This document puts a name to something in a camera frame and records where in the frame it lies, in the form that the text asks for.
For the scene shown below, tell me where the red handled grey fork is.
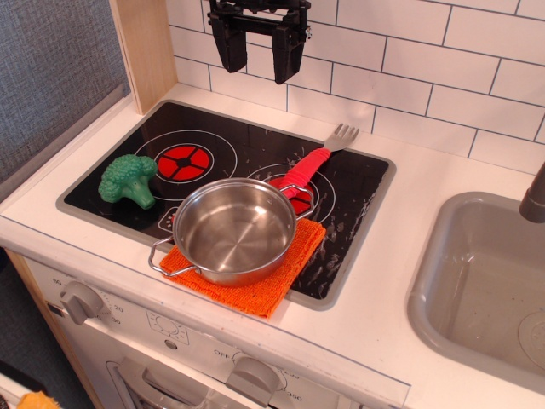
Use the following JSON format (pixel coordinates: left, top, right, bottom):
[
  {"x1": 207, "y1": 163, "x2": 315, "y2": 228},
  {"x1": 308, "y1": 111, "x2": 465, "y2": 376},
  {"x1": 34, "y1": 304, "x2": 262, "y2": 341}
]
[{"x1": 279, "y1": 124, "x2": 359, "y2": 199}]

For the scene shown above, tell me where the stainless steel pot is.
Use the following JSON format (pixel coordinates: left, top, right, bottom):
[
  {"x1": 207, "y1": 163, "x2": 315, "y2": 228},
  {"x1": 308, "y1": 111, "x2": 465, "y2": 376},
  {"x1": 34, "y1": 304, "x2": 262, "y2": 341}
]
[{"x1": 148, "y1": 177, "x2": 316, "y2": 287}]

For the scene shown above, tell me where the wooden side post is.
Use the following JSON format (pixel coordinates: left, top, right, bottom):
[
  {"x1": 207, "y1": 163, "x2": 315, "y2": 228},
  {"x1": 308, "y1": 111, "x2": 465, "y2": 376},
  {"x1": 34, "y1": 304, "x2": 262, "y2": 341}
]
[{"x1": 109, "y1": 0, "x2": 178, "y2": 115}]

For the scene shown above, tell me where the grey right oven knob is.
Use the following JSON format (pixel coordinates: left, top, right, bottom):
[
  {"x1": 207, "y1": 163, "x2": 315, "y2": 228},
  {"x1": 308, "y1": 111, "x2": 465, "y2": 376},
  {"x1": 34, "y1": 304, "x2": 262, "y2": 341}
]
[{"x1": 226, "y1": 357, "x2": 280, "y2": 407}]

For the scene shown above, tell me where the grey toy faucet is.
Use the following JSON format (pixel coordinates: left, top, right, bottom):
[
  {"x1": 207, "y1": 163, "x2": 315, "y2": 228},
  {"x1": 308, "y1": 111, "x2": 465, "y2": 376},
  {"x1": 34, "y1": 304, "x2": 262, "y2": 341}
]
[{"x1": 519, "y1": 164, "x2": 545, "y2": 223}]

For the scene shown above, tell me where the grey toy sink basin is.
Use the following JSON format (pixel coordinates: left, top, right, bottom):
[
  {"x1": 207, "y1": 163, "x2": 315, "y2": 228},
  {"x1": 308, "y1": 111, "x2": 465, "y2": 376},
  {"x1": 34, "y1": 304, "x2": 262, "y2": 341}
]
[{"x1": 408, "y1": 192, "x2": 544, "y2": 394}]

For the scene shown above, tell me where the black toy stovetop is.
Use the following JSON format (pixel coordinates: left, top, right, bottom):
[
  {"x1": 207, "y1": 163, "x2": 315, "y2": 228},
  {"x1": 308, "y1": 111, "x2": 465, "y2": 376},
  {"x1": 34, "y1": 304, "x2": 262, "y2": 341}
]
[{"x1": 56, "y1": 101, "x2": 396, "y2": 310}]

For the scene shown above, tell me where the grey oven door handle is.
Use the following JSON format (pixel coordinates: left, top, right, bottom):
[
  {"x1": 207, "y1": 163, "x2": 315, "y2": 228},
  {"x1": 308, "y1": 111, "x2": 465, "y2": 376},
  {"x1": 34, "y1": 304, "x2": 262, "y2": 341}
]
[{"x1": 118, "y1": 358, "x2": 204, "y2": 408}]

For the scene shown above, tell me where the yellow object bottom corner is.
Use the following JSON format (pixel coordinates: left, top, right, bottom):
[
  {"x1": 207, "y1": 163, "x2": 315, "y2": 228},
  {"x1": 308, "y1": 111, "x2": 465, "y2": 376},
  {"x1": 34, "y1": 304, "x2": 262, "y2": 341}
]
[{"x1": 16, "y1": 391, "x2": 60, "y2": 409}]

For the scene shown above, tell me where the orange knitted cloth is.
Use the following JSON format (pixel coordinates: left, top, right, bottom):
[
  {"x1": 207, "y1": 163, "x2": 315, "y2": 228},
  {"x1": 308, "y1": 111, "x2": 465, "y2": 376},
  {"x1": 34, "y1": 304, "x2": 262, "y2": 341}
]
[{"x1": 169, "y1": 219, "x2": 326, "y2": 319}]

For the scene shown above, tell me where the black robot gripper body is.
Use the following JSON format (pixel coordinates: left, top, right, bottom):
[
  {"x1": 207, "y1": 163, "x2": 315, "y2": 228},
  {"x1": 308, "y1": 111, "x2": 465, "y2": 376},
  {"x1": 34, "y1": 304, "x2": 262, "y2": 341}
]
[{"x1": 208, "y1": 1, "x2": 312, "y2": 42}]

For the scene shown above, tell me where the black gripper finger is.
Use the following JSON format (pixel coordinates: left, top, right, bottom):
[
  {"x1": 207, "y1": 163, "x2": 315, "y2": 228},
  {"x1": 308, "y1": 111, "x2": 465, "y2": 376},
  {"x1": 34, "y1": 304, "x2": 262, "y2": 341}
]
[
  {"x1": 272, "y1": 26, "x2": 306, "y2": 84},
  {"x1": 211, "y1": 14, "x2": 247, "y2": 73}
]

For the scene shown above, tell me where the grey left timer knob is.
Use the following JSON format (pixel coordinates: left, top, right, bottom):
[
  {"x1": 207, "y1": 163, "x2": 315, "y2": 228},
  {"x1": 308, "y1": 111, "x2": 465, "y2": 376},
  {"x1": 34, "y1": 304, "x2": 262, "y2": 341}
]
[{"x1": 60, "y1": 281, "x2": 104, "y2": 325}]

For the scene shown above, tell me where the green toy broccoli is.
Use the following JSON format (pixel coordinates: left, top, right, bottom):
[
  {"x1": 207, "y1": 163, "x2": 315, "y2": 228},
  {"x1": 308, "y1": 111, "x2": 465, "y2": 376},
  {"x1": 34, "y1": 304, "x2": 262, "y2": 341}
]
[{"x1": 98, "y1": 154, "x2": 158, "y2": 210}]

